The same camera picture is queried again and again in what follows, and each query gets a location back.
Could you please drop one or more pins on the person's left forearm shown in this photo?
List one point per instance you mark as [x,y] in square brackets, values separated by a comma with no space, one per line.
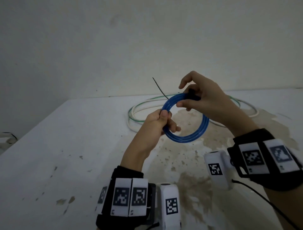
[137,156]

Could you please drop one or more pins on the person's left hand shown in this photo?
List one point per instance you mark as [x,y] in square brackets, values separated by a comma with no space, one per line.
[153,130]

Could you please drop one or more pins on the person's right hand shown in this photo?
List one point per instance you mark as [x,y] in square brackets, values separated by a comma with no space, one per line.
[210,99]

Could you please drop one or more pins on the black zip tie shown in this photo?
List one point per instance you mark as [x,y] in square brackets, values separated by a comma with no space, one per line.
[193,94]

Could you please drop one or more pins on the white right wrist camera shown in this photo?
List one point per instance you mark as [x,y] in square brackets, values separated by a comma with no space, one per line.
[217,180]

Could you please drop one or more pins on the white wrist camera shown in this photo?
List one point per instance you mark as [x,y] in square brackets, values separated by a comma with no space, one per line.
[217,180]
[170,192]

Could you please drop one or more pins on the person's right forearm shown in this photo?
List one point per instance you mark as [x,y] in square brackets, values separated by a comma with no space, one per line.
[243,125]

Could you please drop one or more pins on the black left wristband with markers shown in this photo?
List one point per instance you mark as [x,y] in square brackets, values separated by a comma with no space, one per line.
[125,199]

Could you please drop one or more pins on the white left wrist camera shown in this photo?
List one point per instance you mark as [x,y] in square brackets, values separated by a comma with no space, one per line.
[170,192]

